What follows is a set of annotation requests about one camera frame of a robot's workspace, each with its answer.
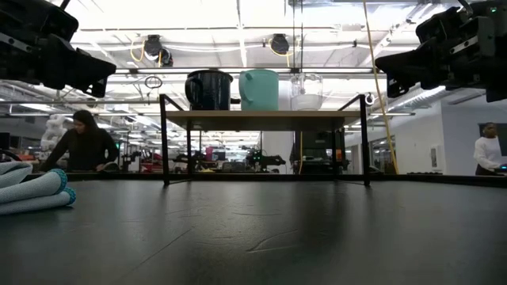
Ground dark blue enamel mug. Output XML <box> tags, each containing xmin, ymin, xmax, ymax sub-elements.
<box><xmin>184</xmin><ymin>70</ymin><xmax>234</xmax><ymax>112</ymax></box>

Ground black aluminium rig frame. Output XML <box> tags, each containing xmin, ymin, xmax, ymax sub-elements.
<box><xmin>0</xmin><ymin>170</ymin><xmax>507</xmax><ymax>188</ymax></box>

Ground folded teal-edged cloth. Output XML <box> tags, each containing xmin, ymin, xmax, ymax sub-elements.
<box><xmin>0</xmin><ymin>161</ymin><xmax>77</xmax><ymax>217</ymax></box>

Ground black ceiling cord reel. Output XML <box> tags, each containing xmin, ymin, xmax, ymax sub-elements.
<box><xmin>270</xmin><ymin>33</ymin><xmax>292</xmax><ymax>56</ymax></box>
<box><xmin>130</xmin><ymin>34</ymin><xmax>174</xmax><ymax>68</ymax></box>

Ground wooden shelf black metal legs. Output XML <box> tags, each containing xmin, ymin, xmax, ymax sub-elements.
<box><xmin>158</xmin><ymin>93</ymin><xmax>372</xmax><ymax>187</ymax></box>

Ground black hanging cable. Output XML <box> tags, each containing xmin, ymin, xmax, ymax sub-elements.
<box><xmin>292</xmin><ymin>0</ymin><xmax>305</xmax><ymax>76</ymax></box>

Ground long ceiling light strip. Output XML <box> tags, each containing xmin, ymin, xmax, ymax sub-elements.
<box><xmin>112</xmin><ymin>66</ymin><xmax>387</xmax><ymax>76</ymax></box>

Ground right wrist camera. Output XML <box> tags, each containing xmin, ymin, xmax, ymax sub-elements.
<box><xmin>414</xmin><ymin>6</ymin><xmax>463</xmax><ymax>44</ymax></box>

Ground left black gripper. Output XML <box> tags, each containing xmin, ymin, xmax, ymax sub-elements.
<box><xmin>0</xmin><ymin>32</ymin><xmax>117</xmax><ymax>99</ymax></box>

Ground person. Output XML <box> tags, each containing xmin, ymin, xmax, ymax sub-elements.
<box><xmin>39</xmin><ymin>109</ymin><xmax>120</xmax><ymax>173</ymax></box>
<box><xmin>473</xmin><ymin>122</ymin><xmax>507</xmax><ymax>177</ymax></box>

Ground yellow hanging cable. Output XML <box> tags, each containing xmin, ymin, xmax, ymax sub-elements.
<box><xmin>363</xmin><ymin>0</ymin><xmax>399</xmax><ymax>175</ymax></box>

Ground teal plastic mug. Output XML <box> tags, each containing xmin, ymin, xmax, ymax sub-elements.
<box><xmin>238</xmin><ymin>69</ymin><xmax>280</xmax><ymax>112</ymax></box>

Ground clear plastic footed cup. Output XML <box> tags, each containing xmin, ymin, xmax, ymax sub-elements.
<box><xmin>290</xmin><ymin>73</ymin><xmax>324</xmax><ymax>112</ymax></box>

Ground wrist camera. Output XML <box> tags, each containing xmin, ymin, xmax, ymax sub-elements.
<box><xmin>414</xmin><ymin>6</ymin><xmax>463</xmax><ymax>44</ymax></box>
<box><xmin>0</xmin><ymin>0</ymin><xmax>80</xmax><ymax>40</ymax></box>

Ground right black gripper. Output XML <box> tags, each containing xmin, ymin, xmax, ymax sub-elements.
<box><xmin>375</xmin><ymin>15</ymin><xmax>498</xmax><ymax>99</ymax></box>

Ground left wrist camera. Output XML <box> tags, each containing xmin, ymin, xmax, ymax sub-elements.
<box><xmin>0</xmin><ymin>0</ymin><xmax>80</xmax><ymax>40</ymax></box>

